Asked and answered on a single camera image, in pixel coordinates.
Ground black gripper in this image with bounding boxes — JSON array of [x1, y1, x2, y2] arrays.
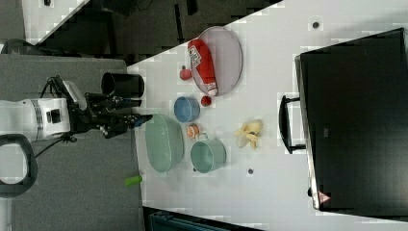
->
[[66, 92, 153, 138]]

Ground yellow plush banana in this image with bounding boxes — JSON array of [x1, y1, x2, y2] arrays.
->
[[234, 119, 263, 149]]

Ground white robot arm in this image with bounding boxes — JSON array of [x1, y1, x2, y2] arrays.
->
[[1, 93, 153, 198]]

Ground black cylinder cup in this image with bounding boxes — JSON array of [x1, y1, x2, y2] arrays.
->
[[101, 72, 144, 98]]

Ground green oval bowl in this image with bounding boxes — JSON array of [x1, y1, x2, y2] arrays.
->
[[145, 114, 184, 173]]

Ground blue bowl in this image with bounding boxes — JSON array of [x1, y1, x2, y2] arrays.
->
[[173, 96, 200, 123]]

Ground green marker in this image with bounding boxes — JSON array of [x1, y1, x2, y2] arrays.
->
[[124, 175, 142, 187]]

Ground orange grapefruit slice toy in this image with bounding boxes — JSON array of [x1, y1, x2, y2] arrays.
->
[[187, 123, 199, 139]]

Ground small red tomato toy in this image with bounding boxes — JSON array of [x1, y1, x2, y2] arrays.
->
[[179, 65, 192, 81]]

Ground red strawberry toy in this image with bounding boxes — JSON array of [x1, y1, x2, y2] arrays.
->
[[201, 95, 212, 107]]

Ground green mug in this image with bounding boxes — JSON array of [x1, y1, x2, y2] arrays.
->
[[191, 133, 226, 173]]

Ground red plush ketchup bottle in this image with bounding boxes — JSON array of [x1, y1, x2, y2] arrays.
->
[[188, 38, 218, 96]]

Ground lilac oval plate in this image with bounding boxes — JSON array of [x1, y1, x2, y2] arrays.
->
[[191, 26, 242, 96]]

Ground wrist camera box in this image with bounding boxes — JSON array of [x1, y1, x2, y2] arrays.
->
[[63, 81, 87, 111]]

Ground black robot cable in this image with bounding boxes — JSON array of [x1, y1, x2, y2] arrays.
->
[[34, 76, 78, 159]]

